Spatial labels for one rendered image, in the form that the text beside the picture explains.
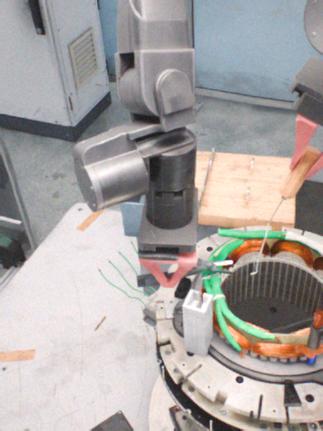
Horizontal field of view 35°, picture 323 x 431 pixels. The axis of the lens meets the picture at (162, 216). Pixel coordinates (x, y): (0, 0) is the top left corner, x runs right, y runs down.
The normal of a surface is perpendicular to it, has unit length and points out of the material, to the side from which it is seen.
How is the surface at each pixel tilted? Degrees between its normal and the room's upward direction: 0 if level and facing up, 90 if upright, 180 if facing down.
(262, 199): 0
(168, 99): 68
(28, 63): 90
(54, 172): 0
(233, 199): 0
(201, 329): 90
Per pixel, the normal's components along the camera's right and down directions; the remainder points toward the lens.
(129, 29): -0.90, 0.15
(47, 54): -0.40, 0.62
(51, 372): -0.07, -0.75
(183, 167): 0.44, 0.61
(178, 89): 0.43, 0.23
